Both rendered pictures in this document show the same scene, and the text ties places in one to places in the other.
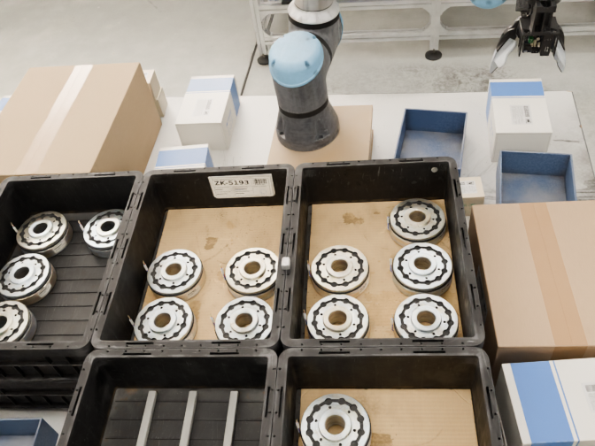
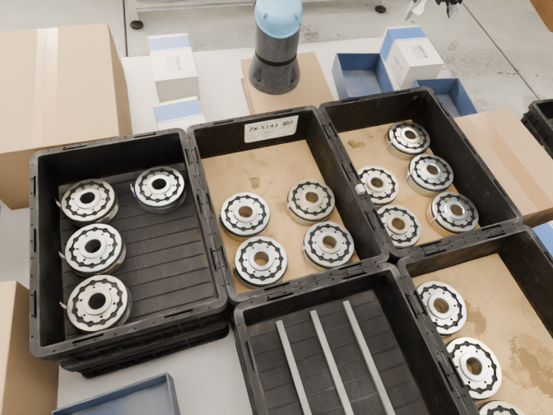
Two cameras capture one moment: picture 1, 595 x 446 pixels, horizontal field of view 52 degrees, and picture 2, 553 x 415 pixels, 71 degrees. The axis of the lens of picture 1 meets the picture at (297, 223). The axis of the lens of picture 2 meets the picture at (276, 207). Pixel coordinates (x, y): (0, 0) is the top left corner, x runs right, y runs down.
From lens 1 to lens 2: 57 cm
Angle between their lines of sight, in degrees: 24
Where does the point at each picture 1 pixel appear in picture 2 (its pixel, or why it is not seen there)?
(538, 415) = not seen: outside the picture
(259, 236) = (293, 170)
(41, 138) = (41, 107)
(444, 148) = (366, 81)
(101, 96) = (85, 58)
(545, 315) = (522, 191)
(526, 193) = not seen: hidden behind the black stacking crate
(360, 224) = (364, 146)
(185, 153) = (179, 106)
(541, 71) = (339, 25)
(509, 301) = not seen: hidden behind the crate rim
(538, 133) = (436, 64)
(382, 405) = (450, 281)
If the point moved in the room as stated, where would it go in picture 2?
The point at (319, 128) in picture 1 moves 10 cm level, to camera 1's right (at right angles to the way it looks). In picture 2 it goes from (291, 73) to (321, 64)
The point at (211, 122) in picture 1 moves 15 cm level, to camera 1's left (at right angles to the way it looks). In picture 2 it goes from (188, 76) to (136, 91)
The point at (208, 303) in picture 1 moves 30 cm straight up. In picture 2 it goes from (281, 234) to (301, 139)
